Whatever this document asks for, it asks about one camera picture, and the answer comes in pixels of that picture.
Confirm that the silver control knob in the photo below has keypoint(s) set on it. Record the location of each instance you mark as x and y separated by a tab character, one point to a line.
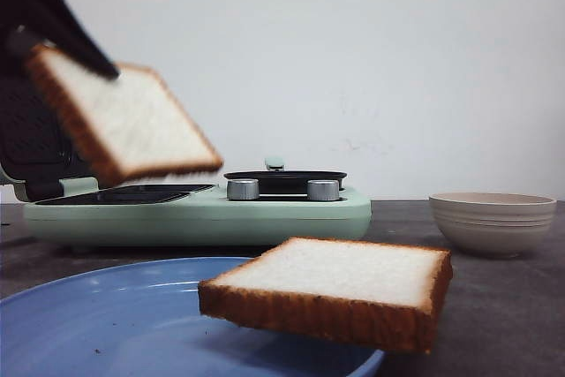
323	190
241	189

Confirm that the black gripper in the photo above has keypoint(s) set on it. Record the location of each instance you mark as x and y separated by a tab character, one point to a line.
26	23

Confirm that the left silver control knob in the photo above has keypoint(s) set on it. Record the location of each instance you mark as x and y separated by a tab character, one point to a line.
241	189

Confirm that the bread slice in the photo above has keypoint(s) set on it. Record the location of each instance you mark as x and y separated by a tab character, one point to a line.
377	295
127	128

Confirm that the mint breakfast maker lid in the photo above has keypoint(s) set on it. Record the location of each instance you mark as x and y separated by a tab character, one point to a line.
37	157

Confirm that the mint green breakfast maker base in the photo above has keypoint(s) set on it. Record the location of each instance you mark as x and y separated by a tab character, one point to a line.
191	215

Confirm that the small black frying pan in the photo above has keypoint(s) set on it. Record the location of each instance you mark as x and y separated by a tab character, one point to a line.
275	179

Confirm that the beige ribbed bowl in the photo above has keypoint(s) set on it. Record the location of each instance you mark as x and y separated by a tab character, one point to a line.
493	224

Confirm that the right silver control knob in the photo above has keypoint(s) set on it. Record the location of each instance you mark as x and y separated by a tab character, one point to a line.
323	190

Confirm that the blue plate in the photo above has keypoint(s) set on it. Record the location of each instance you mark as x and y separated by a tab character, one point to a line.
144	320

